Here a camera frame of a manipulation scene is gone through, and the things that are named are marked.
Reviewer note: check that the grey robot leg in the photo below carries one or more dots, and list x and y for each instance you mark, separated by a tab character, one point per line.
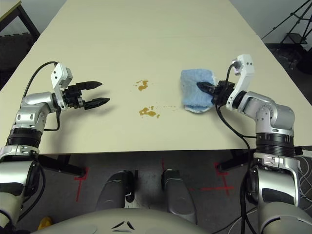
114	192
178	195

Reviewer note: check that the black foam floor mat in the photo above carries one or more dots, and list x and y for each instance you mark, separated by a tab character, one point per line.
12	56

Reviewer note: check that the grey left robot leg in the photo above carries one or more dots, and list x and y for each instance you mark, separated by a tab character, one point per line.
114	192

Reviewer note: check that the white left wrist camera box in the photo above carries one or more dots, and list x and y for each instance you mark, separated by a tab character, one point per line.
59	74

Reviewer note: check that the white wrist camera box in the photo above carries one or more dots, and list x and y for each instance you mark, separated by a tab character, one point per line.
59	74
246	65

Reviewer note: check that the wooden side table black legs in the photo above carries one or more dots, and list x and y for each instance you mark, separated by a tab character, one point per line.
26	22

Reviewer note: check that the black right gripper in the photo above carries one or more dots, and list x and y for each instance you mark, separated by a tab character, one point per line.
223	92

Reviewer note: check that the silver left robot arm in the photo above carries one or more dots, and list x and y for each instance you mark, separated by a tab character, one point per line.
29	107

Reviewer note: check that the small brown liquid spill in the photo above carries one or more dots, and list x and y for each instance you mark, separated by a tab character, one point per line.
142	87

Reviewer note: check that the large brown liquid spill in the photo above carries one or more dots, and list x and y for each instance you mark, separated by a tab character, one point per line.
146	112

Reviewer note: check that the grey robot torso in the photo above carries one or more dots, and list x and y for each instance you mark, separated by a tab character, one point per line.
122	219

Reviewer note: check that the black tripod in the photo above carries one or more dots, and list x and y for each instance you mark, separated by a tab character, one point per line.
295	13

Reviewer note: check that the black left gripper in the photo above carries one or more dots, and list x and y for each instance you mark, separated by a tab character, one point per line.
73	97

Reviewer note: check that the red floor tape cross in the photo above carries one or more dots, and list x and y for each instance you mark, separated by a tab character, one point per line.
226	188

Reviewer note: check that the black step stool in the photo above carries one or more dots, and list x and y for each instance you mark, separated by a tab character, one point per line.
296	37

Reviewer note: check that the red floor tape corner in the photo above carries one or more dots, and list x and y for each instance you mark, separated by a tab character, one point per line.
219	171

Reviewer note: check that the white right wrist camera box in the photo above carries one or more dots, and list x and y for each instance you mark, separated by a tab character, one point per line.
246	65

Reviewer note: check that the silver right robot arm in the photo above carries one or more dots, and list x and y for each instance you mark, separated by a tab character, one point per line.
275	117

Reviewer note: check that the grey right robot leg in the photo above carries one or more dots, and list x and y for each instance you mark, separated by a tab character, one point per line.
178	195

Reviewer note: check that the yellow object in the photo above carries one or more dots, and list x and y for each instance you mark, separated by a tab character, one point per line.
45	223

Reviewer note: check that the blue terry rag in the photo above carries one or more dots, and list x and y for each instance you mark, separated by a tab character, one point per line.
192	97

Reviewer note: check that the black table base foot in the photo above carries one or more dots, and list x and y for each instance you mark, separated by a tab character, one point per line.
61	165
234	163

